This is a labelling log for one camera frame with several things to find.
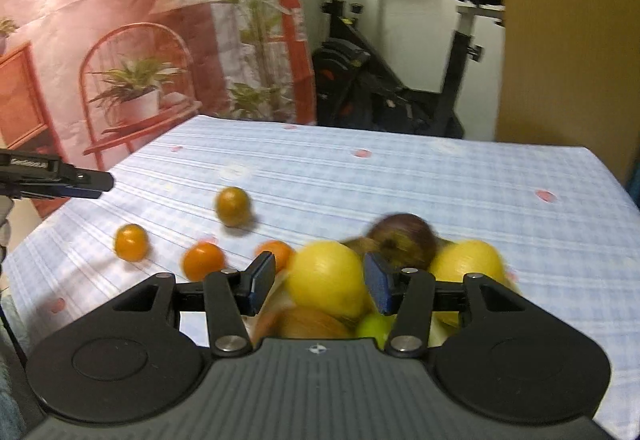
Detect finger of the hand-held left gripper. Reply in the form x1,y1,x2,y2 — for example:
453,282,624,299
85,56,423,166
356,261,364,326
0,185,103,201
0,150,115,193

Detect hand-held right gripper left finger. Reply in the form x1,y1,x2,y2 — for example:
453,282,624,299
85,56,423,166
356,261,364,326
111,251,277,355

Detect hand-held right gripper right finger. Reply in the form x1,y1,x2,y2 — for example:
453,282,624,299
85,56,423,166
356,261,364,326
363,252,532,357

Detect dark purple mangosteen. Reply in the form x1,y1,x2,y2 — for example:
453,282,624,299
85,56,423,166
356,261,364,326
342,237,373,257

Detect yellow lemon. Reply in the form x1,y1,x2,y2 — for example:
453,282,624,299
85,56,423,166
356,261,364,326
427,240,508,328
285,240,372,319

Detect person's left hand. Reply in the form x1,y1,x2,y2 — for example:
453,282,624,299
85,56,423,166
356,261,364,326
0,197,12,265

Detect small orange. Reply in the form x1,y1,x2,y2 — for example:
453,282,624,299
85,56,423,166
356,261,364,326
254,240,296,273
181,241,227,281
215,186,252,227
114,224,150,263

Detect yellow red apple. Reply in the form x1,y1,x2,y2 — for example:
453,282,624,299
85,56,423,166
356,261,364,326
257,306,353,341

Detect black exercise bike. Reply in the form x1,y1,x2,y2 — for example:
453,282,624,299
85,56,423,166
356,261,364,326
295,0,506,141

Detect wooden door panel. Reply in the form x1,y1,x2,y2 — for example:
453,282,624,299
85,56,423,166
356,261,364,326
495,0,640,181

